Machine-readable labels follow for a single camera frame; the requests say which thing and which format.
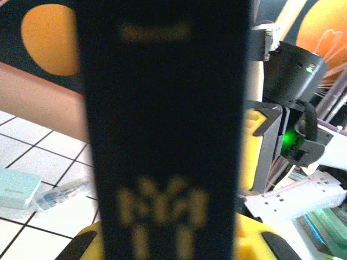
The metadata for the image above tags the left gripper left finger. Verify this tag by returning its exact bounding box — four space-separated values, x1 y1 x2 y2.
58 220 105 260

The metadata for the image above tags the navy blue book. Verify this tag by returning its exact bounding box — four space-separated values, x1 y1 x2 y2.
75 0 252 260

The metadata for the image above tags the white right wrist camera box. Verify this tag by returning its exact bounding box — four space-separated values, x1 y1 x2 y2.
250 23 281 63

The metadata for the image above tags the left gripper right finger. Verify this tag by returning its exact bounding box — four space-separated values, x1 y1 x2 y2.
234 213 301 260

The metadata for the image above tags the clear plastic pen pack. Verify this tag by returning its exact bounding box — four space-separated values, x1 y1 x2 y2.
35 180 92 213

